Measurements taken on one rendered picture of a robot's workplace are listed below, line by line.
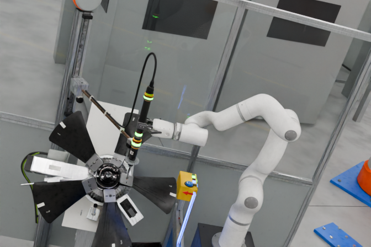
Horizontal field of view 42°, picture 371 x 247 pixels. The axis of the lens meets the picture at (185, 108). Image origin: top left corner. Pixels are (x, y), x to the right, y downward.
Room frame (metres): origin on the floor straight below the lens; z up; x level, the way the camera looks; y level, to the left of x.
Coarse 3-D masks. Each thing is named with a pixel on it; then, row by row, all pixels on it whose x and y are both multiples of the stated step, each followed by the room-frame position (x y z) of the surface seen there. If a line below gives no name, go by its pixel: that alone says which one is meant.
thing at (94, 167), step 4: (92, 156) 2.04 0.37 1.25; (96, 156) 2.04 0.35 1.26; (88, 160) 2.05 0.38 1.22; (92, 160) 2.05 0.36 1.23; (100, 160) 2.03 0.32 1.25; (88, 164) 2.05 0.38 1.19; (92, 164) 2.05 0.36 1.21; (96, 164) 2.04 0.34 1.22; (100, 164) 2.03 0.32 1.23; (92, 168) 2.05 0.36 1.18; (96, 168) 2.04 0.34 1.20
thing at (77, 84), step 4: (72, 76) 2.51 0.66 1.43; (76, 76) 2.52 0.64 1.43; (80, 76) 2.53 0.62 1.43; (72, 80) 2.48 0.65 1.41; (76, 80) 2.48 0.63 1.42; (80, 80) 2.49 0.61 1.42; (84, 80) 2.51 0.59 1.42; (72, 84) 2.47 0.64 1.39; (76, 84) 2.44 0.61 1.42; (80, 84) 2.44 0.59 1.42; (84, 84) 2.46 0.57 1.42; (88, 84) 2.47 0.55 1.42; (72, 88) 2.47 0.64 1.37; (76, 88) 2.43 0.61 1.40; (80, 88) 2.44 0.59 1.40; (84, 88) 2.46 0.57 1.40; (88, 88) 2.47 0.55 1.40; (72, 92) 2.46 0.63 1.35; (76, 92) 2.43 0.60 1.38; (80, 92) 2.44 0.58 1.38
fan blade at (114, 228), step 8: (104, 208) 1.89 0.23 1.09; (112, 208) 1.93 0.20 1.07; (104, 216) 1.87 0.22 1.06; (112, 216) 1.90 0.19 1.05; (120, 216) 1.95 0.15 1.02; (104, 224) 1.85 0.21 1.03; (112, 224) 1.88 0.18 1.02; (120, 224) 1.92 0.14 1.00; (96, 232) 1.80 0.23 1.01; (104, 232) 1.83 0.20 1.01; (112, 232) 1.86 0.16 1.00; (120, 232) 1.89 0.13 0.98; (96, 240) 1.78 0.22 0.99; (104, 240) 1.81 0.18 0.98; (112, 240) 1.83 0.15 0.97; (128, 240) 1.90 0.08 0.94
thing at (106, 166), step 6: (102, 168) 1.99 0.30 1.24; (108, 168) 1.99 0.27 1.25; (114, 168) 2.00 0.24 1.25; (96, 174) 1.96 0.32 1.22; (102, 174) 1.96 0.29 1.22; (114, 174) 1.98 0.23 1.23; (120, 174) 1.99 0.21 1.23; (102, 180) 1.95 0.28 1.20; (108, 180) 1.96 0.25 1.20; (114, 180) 1.97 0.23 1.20; (102, 186) 1.94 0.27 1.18; (108, 186) 1.94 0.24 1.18; (114, 186) 1.99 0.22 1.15
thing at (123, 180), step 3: (123, 174) 2.07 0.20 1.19; (126, 174) 2.08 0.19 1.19; (123, 177) 2.04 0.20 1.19; (129, 177) 2.06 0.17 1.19; (132, 177) 2.07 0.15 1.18; (120, 180) 2.00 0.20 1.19; (123, 180) 2.01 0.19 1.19; (126, 180) 2.03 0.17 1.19; (129, 180) 2.03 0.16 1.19; (132, 180) 2.04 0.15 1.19; (123, 183) 1.99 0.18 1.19; (126, 183) 2.01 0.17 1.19; (129, 183) 2.01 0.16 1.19
